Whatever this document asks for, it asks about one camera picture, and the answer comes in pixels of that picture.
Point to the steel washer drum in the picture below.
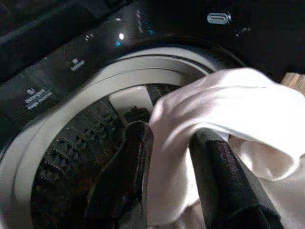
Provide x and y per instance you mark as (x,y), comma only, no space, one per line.
(78,148)

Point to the beige wooden furniture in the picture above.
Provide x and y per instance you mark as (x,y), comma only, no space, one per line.
(295,80)

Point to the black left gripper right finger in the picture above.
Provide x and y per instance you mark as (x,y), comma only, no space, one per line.
(226,181)

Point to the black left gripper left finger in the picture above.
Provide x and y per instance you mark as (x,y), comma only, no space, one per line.
(124,171)

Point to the black front-load washing machine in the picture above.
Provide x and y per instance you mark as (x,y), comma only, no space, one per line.
(71,47)

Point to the silver washer door latch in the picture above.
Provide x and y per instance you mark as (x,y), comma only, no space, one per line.
(218,18)

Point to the white cloth garment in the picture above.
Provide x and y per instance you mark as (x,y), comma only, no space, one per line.
(228,105)

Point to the dark garment in drum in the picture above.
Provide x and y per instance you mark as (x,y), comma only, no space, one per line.
(137,114)

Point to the grey washer door gasket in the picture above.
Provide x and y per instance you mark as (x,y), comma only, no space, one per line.
(78,100)

